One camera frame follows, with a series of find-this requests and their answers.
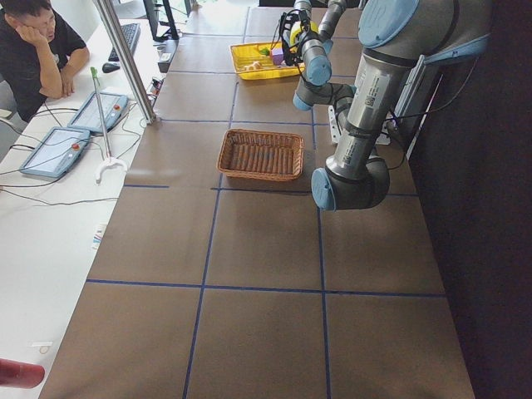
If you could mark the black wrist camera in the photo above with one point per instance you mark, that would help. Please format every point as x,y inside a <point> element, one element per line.
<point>284,24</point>

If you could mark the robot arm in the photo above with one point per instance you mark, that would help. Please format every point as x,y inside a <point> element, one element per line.
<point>335,9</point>
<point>394,36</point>

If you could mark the seated person black shirt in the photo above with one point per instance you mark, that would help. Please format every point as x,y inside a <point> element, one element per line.
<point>40,54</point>

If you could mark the near teach pendant tablet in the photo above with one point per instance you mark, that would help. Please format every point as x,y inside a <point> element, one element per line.
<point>57,153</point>

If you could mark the toy croissant bread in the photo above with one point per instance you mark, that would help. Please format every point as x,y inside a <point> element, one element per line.
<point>255,66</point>

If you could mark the yellow plastic basket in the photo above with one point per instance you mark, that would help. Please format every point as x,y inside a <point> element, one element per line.
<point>261,61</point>

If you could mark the purple foam cube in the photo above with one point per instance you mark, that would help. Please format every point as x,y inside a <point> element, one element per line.
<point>277,56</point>

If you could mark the reacher grabber stick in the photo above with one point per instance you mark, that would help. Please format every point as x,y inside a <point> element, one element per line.
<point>110,161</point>

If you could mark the yellow tape roll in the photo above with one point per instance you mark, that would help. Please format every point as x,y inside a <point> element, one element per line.
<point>296,33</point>

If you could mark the brown wicker basket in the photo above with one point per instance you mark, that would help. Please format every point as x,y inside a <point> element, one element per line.
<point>261,155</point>

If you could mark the teach pendant tablet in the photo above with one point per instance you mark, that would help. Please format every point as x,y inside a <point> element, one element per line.
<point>57,153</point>
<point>88,117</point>

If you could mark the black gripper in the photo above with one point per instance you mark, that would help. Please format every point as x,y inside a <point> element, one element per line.
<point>288,45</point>

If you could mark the black monitor stand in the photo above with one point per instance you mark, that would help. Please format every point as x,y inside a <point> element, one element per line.
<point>162,23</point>

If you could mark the aluminium frame post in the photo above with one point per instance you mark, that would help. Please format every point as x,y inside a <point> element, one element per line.
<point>113,28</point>

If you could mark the red cylinder object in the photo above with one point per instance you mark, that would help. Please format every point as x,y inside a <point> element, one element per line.
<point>21,374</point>

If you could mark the far teach pendant tablet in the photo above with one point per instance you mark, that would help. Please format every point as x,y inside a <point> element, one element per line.
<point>88,117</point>

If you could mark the black computer mouse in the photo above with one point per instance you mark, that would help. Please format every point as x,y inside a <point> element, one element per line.
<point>110,67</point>

